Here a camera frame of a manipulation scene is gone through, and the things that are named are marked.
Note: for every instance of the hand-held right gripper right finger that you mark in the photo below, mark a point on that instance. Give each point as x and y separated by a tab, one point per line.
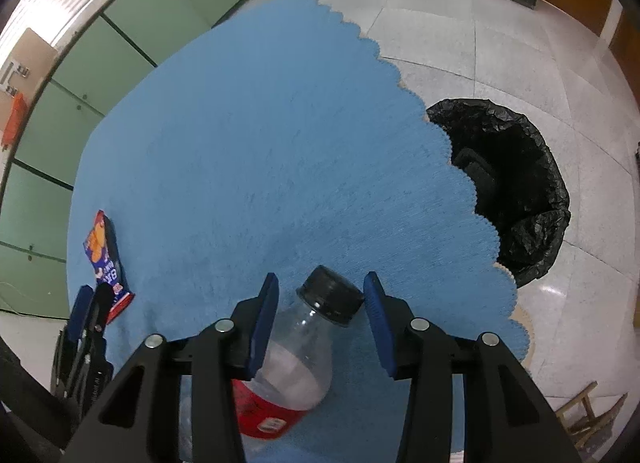
380	323

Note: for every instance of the wooden stool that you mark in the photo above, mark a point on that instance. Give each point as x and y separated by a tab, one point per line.
590	403

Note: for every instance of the orange plastic bag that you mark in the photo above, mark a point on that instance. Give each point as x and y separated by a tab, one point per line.
15	118

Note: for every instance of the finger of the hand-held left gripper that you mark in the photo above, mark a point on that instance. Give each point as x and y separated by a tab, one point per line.
103	303
80	313

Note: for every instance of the black bagged trash bin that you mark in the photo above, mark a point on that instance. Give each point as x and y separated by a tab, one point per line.
545	223

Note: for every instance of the green base cabinets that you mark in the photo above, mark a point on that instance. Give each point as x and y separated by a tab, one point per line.
125	53

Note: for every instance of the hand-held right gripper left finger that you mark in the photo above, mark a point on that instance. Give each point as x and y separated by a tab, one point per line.
265	323

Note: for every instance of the blue scalloped table mat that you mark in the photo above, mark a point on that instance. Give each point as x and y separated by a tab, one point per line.
250	143

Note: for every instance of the cardboard box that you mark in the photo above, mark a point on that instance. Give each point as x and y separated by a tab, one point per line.
30	53

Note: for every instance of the blue chip packet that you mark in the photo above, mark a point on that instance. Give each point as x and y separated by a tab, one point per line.
100	253

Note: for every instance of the clear bottle with red label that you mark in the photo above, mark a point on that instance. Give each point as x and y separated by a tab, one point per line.
300	343

